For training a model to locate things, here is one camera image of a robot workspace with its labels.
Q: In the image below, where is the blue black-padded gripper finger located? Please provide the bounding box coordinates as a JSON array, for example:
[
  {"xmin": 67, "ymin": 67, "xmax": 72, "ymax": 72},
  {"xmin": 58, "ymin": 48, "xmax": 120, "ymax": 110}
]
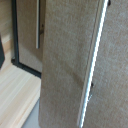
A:
[{"xmin": 0, "ymin": 41, "xmax": 6, "ymax": 70}]

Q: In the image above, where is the silver drawer handle bar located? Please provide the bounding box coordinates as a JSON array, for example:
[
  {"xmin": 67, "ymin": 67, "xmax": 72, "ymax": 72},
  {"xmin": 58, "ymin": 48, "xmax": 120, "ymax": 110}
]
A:
[{"xmin": 76, "ymin": 0, "xmax": 111, "ymax": 128}]

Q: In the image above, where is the black cabinet frame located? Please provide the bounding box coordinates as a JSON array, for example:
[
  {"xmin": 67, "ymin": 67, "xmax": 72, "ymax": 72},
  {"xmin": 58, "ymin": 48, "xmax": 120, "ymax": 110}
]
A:
[{"xmin": 10, "ymin": 0, "xmax": 43, "ymax": 80}]

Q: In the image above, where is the silver handle of closed drawer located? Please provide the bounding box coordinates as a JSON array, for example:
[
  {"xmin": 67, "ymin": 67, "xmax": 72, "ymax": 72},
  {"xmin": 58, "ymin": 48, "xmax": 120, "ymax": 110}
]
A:
[{"xmin": 35, "ymin": 0, "xmax": 42, "ymax": 50}]

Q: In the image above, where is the beige closed drawer front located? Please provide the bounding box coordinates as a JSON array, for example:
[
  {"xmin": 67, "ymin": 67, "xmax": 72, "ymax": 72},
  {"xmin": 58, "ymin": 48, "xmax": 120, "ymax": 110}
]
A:
[{"xmin": 16, "ymin": 0, "xmax": 47, "ymax": 73}]

